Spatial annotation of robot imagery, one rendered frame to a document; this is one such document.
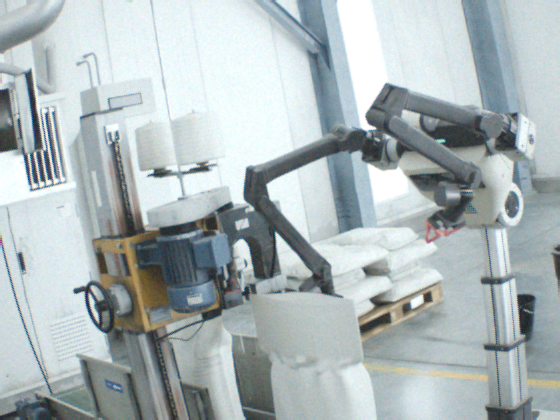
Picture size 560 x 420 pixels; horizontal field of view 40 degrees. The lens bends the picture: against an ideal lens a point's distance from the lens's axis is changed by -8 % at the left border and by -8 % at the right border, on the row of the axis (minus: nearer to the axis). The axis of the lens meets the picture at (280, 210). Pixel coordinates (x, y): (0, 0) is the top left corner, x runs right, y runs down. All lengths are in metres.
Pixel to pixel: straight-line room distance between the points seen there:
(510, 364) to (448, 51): 8.16
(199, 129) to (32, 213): 3.00
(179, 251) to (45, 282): 3.03
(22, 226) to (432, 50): 6.58
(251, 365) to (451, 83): 7.62
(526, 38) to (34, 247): 7.73
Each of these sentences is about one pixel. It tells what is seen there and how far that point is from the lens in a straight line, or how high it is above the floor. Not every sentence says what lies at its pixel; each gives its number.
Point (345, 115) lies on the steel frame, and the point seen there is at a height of 1.52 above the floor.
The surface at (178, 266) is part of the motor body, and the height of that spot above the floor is 1.24.
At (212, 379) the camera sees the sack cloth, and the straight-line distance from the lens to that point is 3.18.
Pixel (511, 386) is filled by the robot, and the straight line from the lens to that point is 3.00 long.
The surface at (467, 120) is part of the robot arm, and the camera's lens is 2.33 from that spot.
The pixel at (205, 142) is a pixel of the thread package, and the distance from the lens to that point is 2.58.
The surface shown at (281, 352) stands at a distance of 2.77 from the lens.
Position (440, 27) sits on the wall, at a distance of 10.79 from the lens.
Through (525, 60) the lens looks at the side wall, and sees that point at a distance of 11.25.
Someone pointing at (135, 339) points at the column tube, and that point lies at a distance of 2.75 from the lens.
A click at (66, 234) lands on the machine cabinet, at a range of 5.55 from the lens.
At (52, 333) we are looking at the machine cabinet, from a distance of 5.52.
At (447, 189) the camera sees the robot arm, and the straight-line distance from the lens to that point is 2.35.
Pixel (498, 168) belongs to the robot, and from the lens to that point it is 2.63.
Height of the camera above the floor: 1.63
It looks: 6 degrees down
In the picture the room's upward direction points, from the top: 10 degrees counter-clockwise
